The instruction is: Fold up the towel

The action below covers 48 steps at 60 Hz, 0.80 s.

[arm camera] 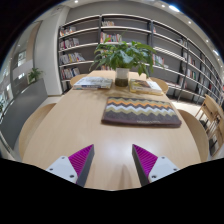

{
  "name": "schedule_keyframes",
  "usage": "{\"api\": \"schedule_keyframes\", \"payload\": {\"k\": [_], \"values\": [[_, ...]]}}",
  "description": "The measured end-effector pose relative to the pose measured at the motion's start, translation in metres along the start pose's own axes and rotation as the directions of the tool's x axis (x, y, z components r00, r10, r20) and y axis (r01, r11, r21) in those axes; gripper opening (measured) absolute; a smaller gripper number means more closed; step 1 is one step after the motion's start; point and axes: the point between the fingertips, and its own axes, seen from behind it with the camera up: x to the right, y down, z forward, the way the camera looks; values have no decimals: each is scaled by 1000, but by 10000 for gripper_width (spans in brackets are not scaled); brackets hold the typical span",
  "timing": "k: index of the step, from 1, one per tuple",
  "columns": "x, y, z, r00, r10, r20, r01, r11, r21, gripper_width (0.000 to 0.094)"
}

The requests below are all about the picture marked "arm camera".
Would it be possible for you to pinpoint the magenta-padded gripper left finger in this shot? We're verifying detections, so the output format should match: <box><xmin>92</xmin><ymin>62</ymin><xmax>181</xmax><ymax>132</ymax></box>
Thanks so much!
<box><xmin>45</xmin><ymin>143</ymin><xmax>95</xmax><ymax>188</ymax></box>

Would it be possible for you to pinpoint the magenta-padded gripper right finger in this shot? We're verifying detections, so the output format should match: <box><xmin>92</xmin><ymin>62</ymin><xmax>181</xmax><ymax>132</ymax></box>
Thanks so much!
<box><xmin>131</xmin><ymin>143</ymin><xmax>181</xmax><ymax>187</ymax></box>

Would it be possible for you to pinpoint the zigzag striped towel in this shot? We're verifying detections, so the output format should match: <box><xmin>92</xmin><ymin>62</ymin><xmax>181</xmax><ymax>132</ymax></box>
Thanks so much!
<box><xmin>101</xmin><ymin>96</ymin><xmax>183</xmax><ymax>129</ymax></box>

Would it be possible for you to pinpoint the yellow book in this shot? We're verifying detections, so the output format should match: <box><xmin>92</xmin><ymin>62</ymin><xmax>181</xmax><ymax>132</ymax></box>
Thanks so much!
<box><xmin>128</xmin><ymin>78</ymin><xmax>164</xmax><ymax>96</ymax></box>

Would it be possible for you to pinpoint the white book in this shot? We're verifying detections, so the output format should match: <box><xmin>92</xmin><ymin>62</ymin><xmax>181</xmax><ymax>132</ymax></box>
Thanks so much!
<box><xmin>73</xmin><ymin>76</ymin><xmax>114</xmax><ymax>91</ymax></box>

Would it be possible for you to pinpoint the small green potted plant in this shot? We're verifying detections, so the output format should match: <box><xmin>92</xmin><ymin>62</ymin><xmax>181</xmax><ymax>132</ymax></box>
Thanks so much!
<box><xmin>27</xmin><ymin>67</ymin><xmax>44</xmax><ymax>84</ymax></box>

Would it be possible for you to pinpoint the green plant in white pot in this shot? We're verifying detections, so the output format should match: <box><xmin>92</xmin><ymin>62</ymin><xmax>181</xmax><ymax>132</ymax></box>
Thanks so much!
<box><xmin>89</xmin><ymin>36</ymin><xmax>158</xmax><ymax>88</ymax></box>

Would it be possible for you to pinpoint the grey bookshelf unit with books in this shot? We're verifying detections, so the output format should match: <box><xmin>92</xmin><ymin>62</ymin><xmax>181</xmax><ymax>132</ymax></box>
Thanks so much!
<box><xmin>57</xmin><ymin>13</ymin><xmax>224</xmax><ymax>104</ymax></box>

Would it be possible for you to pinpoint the group of ceiling lights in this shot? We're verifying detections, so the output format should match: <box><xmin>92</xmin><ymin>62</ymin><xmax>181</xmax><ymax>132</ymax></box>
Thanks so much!
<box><xmin>73</xmin><ymin>0</ymin><xmax>221</xmax><ymax>58</ymax></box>

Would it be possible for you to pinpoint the wooden frame chair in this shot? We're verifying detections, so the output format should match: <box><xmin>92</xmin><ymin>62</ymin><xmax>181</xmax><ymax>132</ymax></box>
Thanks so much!
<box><xmin>194</xmin><ymin>93</ymin><xmax>224</xmax><ymax>158</ymax></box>

